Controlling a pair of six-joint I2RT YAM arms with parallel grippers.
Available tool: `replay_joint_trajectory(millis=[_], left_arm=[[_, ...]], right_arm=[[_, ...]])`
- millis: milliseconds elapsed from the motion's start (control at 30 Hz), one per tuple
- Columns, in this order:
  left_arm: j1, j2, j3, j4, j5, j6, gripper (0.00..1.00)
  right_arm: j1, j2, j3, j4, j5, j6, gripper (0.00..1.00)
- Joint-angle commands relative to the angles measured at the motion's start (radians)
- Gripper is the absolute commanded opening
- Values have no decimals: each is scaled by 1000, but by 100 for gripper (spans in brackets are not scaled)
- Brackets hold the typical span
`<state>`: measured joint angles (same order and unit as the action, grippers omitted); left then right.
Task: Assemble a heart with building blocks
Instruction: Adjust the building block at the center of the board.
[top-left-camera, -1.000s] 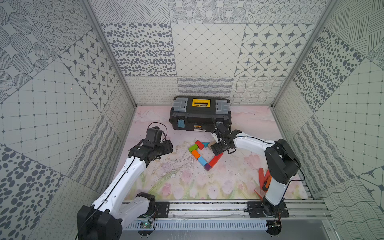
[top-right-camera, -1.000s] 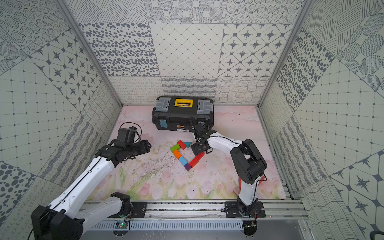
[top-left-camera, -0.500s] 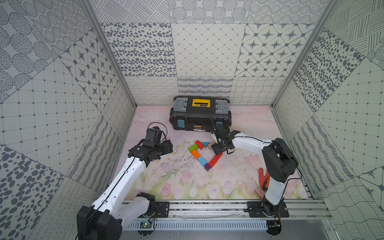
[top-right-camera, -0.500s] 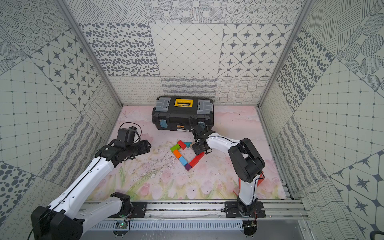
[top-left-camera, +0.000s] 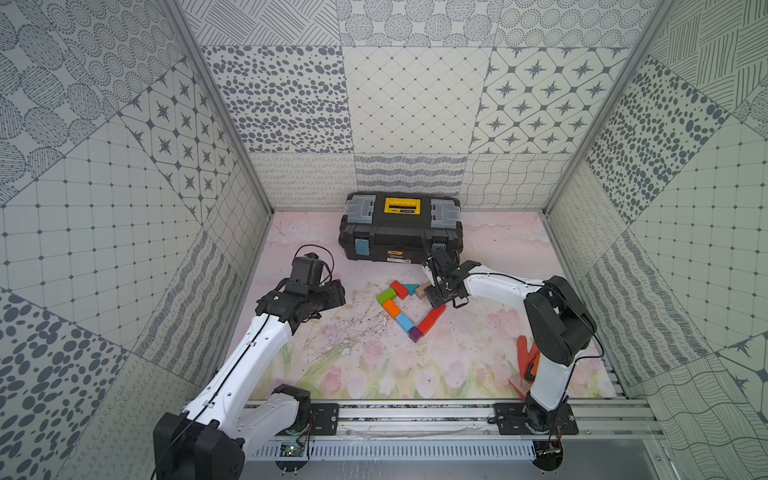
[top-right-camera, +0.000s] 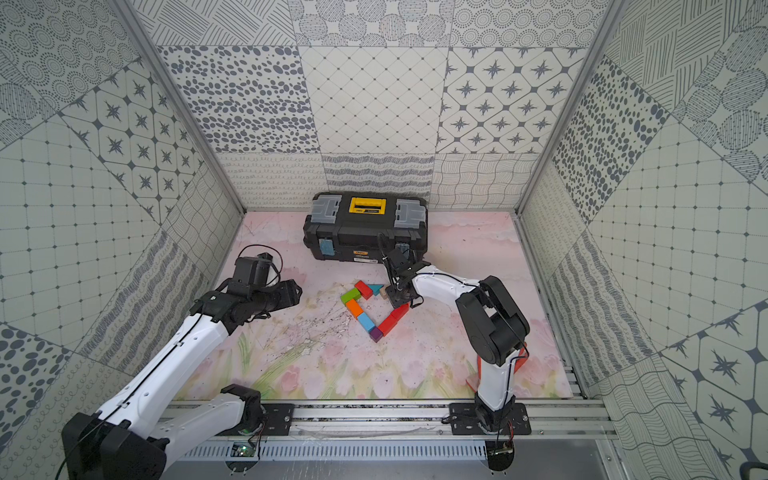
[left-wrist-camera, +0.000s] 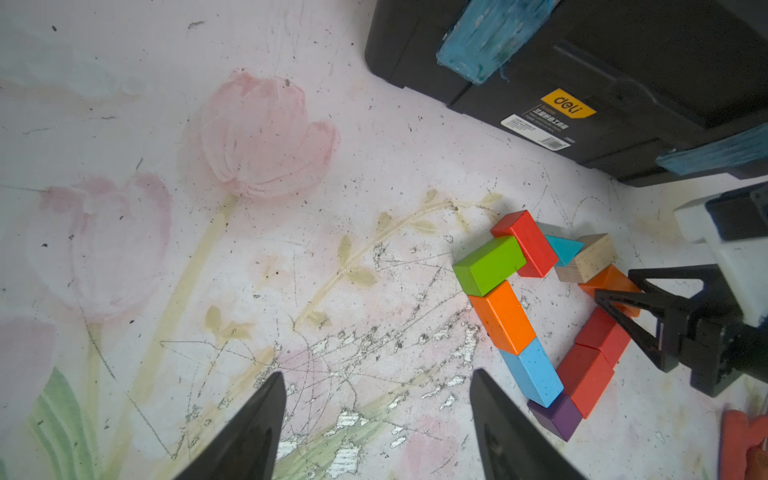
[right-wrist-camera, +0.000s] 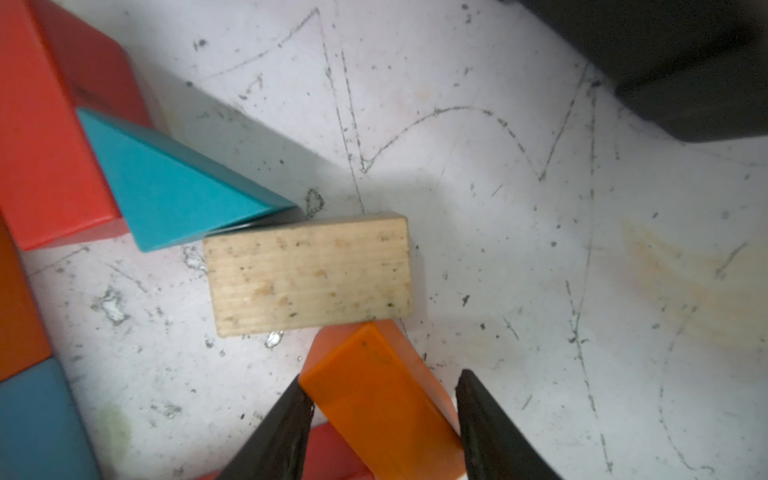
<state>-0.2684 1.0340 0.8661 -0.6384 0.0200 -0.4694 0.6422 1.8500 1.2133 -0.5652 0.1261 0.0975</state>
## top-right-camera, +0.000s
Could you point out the aluminium front rail frame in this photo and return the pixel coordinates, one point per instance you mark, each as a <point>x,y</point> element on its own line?
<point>549,419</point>

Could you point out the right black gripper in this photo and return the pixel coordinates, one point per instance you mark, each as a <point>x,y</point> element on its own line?
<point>394,300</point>

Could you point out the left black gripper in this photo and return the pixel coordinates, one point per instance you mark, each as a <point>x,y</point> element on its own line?
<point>283,293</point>

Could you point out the light blue block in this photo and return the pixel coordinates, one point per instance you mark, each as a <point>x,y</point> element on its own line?
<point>366,322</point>

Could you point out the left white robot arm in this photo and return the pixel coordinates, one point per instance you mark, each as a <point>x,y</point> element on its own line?
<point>125,438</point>

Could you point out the green rectangular block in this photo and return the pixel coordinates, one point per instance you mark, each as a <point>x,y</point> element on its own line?
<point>351,295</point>

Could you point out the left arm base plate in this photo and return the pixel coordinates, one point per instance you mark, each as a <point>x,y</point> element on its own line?
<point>272,419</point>

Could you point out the orange block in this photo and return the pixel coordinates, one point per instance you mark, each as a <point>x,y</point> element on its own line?
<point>354,308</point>

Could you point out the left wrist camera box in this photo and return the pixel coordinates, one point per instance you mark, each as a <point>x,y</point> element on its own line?
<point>251,275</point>

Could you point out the purple cube block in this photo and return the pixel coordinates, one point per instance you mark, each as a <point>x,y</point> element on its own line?
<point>375,334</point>

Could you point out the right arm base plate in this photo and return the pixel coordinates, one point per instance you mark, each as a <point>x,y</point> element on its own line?
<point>466,419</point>

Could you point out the dark red rectangular block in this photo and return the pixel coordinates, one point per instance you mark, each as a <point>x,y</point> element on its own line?
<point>400,312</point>

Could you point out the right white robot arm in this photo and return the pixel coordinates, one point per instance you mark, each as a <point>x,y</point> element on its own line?
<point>493,322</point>

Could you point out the teal triangular block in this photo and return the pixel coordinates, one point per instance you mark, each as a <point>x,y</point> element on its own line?
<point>374,289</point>

